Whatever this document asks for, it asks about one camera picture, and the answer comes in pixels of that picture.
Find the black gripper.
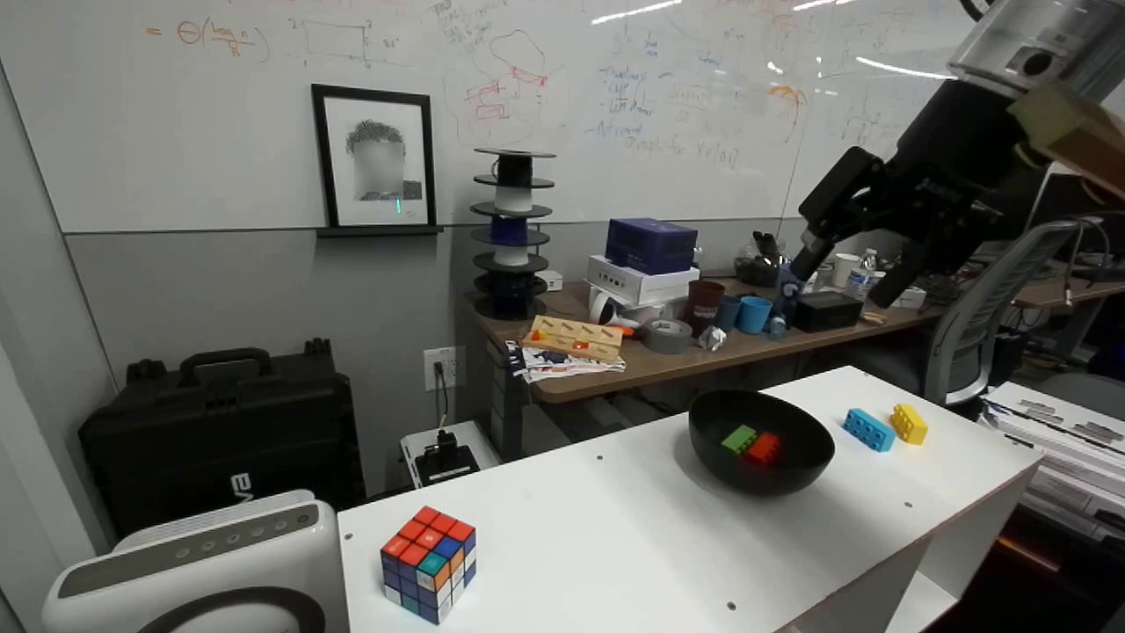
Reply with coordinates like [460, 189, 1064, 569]
[797, 78, 1049, 314]

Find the blue toy brick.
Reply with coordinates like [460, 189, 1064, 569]
[839, 405, 901, 457]

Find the red toy brick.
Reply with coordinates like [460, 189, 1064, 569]
[741, 427, 789, 468]

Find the green toy brick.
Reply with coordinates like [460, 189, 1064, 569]
[718, 421, 764, 461]

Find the black bowl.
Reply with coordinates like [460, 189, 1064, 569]
[686, 386, 839, 495]

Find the grey office chair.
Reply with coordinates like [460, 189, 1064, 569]
[921, 214, 1108, 410]

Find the blue container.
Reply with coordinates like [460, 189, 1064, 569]
[715, 288, 778, 338]

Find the maroon cup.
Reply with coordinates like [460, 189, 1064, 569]
[686, 273, 733, 319]

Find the wooden desk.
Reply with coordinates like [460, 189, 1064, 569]
[482, 276, 943, 410]

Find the purple box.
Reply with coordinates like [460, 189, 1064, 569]
[601, 214, 704, 276]

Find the tan taped wrist box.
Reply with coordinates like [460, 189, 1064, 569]
[1008, 80, 1125, 195]

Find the white cardboard box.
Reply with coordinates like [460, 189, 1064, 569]
[583, 254, 704, 314]

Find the wooden puzzle box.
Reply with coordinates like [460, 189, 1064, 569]
[520, 310, 629, 364]

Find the white shelf cabinet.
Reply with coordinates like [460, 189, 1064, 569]
[333, 363, 1049, 633]

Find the magazine pile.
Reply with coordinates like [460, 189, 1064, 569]
[511, 341, 626, 386]

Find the stack of filament spools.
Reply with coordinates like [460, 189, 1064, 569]
[467, 144, 564, 324]

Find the whiteboard with scribbles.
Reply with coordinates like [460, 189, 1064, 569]
[0, 0, 1000, 237]

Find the black device on white base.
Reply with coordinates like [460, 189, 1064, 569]
[396, 417, 504, 493]

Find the black framed portrait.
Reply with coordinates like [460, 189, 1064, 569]
[311, 80, 444, 234]

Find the rubik's cube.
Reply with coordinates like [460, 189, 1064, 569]
[377, 501, 482, 630]

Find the black hard case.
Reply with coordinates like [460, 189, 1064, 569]
[76, 338, 370, 536]

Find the white air purifier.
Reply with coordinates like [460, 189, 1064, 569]
[39, 486, 348, 633]

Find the grey duct tape roll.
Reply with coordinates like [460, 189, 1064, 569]
[640, 314, 699, 355]

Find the white wall outlet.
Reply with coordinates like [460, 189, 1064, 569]
[420, 341, 460, 392]

